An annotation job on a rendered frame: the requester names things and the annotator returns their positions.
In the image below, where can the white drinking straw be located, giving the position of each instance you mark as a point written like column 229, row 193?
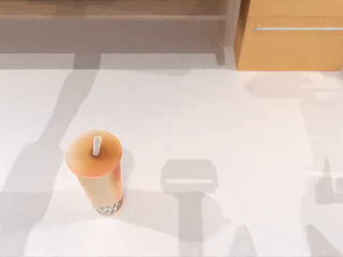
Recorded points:
column 96, row 146

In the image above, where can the orange bubble tea cup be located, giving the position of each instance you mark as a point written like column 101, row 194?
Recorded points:
column 100, row 174

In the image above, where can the brown open wooden shelf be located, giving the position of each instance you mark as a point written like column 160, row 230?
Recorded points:
column 112, row 26

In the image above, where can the light wooden cupboard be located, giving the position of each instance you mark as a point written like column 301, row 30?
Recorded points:
column 289, row 51

